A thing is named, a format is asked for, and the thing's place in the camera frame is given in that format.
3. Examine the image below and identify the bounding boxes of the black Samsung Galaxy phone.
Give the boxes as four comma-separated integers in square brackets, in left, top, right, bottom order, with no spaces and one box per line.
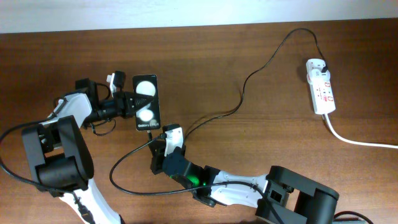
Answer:
[132,74,161,131]

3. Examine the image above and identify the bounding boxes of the black USB charger cable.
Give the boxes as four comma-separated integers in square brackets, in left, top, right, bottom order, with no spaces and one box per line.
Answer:
[146,27,328,146]

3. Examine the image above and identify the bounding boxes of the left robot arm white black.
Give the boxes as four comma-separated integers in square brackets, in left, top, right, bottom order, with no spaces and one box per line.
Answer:
[22,78,157,223]

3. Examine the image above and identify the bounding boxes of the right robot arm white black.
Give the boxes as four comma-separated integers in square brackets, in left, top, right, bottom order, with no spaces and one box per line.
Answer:
[149,141,339,224]

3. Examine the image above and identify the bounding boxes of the white USB charger adapter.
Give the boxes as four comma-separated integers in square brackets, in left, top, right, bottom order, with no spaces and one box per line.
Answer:
[305,58,331,85]

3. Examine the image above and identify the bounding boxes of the white power strip red switches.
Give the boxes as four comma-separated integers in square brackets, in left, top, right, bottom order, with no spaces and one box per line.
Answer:
[309,81,336,115]

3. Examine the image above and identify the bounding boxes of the white power strip cord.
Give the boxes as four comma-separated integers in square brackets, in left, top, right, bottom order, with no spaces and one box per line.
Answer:
[323,113,398,149]

